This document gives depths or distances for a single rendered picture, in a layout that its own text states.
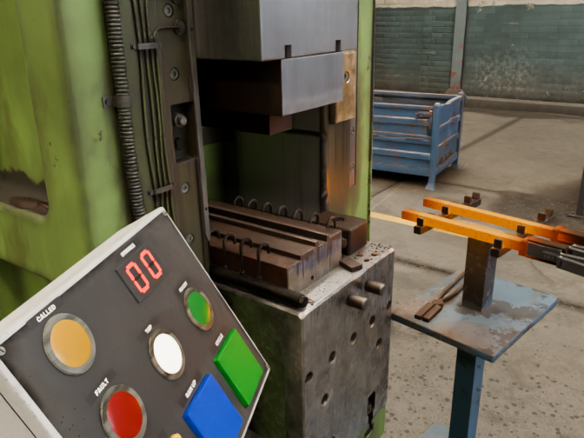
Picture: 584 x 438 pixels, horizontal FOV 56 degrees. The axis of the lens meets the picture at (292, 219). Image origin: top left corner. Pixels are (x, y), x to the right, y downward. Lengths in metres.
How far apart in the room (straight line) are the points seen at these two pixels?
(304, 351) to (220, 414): 0.43
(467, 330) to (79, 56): 1.11
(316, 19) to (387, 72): 8.54
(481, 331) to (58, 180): 1.06
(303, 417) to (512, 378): 1.50
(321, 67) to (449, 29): 8.04
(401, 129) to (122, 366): 4.39
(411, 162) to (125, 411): 4.44
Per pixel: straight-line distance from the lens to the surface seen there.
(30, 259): 1.09
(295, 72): 0.99
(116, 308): 0.61
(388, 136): 4.92
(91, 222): 0.90
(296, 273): 1.09
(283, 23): 0.96
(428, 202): 1.59
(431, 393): 2.38
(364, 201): 1.60
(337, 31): 1.10
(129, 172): 0.90
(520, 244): 1.35
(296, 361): 1.10
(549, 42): 8.64
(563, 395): 2.52
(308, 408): 1.17
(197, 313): 0.71
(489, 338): 1.49
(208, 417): 0.65
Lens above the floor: 1.44
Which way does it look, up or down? 21 degrees down
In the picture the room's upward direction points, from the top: 1 degrees counter-clockwise
